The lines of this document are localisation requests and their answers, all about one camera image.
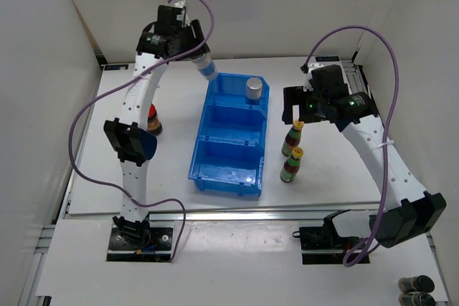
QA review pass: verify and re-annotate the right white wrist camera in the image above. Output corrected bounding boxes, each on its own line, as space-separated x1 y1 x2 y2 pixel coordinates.
301 62 324 92

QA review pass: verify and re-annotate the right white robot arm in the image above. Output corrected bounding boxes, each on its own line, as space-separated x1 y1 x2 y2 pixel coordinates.
282 64 447 248

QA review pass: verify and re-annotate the yellow-cap sauce bottle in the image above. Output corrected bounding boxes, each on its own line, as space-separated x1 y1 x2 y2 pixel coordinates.
280 146 304 183
281 120 304 156

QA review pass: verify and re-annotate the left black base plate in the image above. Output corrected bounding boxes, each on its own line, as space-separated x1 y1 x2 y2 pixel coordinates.
106 227 174 263

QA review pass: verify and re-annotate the aluminium frame rail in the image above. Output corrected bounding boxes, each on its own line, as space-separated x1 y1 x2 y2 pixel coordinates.
58 57 379 220

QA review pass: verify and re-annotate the lower dark corner bottle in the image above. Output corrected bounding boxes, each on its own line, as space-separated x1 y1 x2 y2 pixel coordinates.
399 292 436 306

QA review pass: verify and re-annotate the front red-lid sauce jar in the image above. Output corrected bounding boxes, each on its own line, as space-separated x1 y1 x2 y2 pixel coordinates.
147 104 163 135

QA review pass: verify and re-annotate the rear yellow-cap sauce bottle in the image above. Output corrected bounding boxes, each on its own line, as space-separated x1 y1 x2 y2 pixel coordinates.
281 120 304 156

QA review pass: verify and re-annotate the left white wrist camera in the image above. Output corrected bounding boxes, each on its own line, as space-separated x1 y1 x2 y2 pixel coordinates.
173 1 189 27

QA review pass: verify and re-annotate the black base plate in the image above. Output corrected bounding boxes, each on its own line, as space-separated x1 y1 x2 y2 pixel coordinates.
292 224 361 265
106 227 174 263

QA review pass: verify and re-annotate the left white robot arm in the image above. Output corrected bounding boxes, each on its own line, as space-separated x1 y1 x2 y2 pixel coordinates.
103 1 217 249

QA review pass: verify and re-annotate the dark corner bottle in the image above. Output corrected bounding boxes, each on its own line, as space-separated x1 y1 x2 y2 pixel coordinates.
398 274 435 293
399 292 436 306

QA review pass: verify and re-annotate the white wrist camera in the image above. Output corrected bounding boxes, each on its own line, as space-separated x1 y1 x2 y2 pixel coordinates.
173 1 189 27
301 62 324 92

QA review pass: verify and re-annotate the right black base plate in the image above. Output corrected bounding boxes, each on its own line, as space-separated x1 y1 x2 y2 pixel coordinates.
292 224 361 265

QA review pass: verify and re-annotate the blue-label shaker can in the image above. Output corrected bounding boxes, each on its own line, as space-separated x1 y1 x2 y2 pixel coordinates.
245 77 263 104
191 54 218 81

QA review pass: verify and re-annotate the upper dark corner bottle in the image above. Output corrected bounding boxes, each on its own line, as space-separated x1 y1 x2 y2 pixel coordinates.
398 274 435 293

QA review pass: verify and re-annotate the front yellow-cap sauce bottle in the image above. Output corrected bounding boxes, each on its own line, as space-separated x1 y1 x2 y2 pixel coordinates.
280 146 304 183

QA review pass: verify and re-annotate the blue three-compartment plastic bin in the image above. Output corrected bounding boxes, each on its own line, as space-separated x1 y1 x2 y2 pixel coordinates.
188 72 270 198

